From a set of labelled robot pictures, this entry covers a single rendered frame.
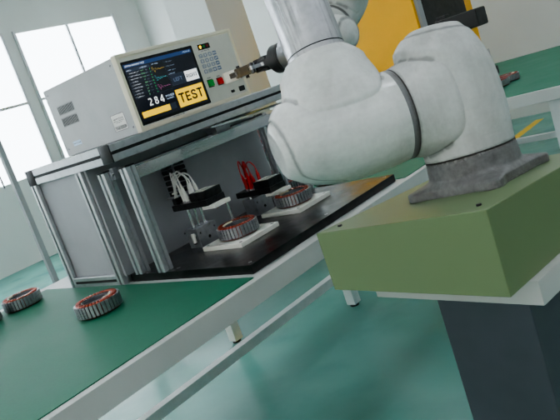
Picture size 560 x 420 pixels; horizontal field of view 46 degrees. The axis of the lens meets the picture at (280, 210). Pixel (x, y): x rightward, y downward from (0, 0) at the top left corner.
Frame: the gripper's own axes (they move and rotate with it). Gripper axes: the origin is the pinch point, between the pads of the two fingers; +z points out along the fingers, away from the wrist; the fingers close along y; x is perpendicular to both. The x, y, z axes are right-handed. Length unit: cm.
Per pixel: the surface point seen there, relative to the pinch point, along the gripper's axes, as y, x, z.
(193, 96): -8.1, -1.8, 9.5
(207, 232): -21.0, -37.8, 8.7
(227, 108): -0.1, -8.1, 6.7
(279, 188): 3.9, -34.9, 1.1
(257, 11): 510, 86, 423
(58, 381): -86, -43, -17
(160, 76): -17.0, 5.9, 9.4
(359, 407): 17, -118, 11
